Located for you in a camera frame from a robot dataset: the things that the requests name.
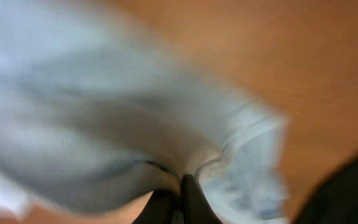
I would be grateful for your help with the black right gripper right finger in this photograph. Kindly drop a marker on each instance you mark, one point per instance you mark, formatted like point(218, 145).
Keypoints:
point(196, 209)

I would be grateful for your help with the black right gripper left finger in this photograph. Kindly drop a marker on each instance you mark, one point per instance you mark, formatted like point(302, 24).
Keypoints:
point(158, 209)

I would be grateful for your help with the light blue t-shirt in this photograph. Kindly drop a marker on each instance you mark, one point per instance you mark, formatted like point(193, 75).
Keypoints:
point(96, 112)

